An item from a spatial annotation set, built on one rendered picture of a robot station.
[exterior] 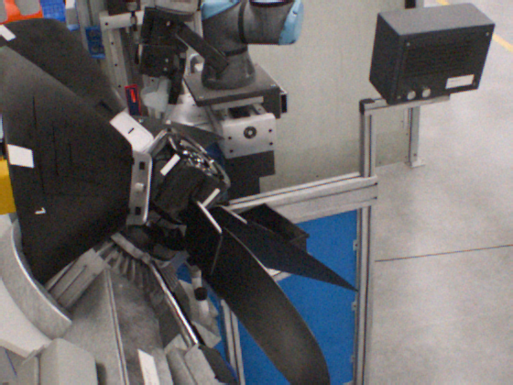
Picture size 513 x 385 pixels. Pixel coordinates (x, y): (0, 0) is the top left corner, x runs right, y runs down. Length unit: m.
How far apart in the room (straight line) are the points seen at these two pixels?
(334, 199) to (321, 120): 1.62
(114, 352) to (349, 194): 0.95
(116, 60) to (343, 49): 1.59
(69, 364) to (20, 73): 0.29
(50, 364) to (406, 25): 1.04
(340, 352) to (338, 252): 0.37
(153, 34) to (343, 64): 2.03
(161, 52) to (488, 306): 1.78
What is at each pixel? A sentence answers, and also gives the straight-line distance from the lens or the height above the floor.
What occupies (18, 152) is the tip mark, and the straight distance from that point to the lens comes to 0.56.
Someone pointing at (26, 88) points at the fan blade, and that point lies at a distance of 0.60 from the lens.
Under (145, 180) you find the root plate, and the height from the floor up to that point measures 1.23.
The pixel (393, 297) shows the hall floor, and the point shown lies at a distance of 2.48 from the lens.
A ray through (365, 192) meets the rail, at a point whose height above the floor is 0.82.
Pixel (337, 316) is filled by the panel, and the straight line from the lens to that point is 1.75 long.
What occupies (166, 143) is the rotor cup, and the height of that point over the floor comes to 1.26.
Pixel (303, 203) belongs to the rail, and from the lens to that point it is 1.46.
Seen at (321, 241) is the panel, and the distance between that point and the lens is 1.56.
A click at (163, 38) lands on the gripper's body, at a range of 1.09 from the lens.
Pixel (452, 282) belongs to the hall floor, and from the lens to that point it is 2.58.
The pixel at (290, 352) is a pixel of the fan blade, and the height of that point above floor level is 1.07.
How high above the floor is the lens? 1.59
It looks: 30 degrees down
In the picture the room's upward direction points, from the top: 5 degrees counter-clockwise
